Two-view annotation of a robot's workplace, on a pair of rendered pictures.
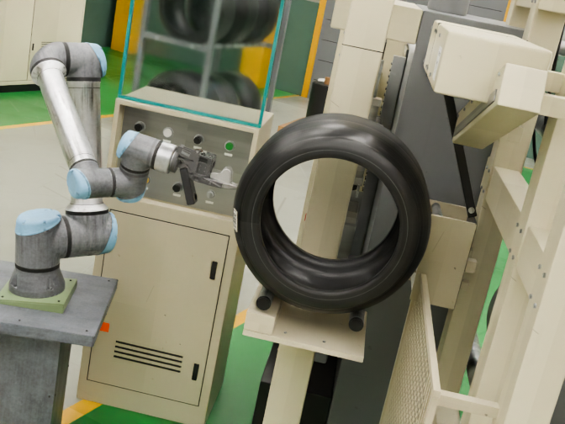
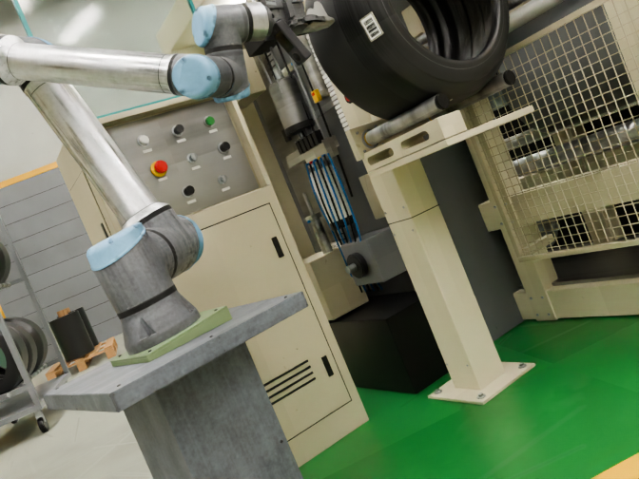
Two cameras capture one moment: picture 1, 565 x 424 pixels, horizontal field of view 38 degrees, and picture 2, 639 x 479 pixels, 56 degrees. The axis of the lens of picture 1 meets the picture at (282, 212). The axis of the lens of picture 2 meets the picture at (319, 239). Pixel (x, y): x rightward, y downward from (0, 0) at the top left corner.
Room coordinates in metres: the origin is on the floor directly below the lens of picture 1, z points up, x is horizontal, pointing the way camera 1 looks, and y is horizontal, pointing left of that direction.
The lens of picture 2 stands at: (1.18, 1.26, 0.78)
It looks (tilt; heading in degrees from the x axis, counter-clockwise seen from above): 3 degrees down; 326
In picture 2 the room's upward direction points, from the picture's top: 22 degrees counter-clockwise
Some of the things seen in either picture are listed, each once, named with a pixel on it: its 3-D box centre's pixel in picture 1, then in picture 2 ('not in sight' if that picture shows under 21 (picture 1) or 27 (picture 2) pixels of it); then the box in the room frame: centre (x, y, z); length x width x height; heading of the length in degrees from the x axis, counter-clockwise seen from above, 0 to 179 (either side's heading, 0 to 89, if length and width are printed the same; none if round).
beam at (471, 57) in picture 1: (477, 60); not in sight; (2.27, -0.44, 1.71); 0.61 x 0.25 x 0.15; 176
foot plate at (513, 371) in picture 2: not in sight; (479, 379); (2.68, -0.15, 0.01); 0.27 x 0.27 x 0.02; 86
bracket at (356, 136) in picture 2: not in sight; (399, 127); (2.60, -0.16, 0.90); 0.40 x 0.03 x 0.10; 86
